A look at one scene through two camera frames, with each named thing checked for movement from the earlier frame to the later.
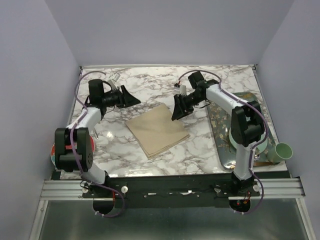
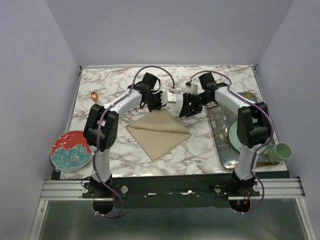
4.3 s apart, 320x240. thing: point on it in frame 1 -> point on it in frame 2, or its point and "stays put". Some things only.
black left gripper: [129, 100] -> [159, 105]
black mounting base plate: [201, 191] stays put
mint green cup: [279, 152] stays put
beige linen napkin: [155, 131] stays put
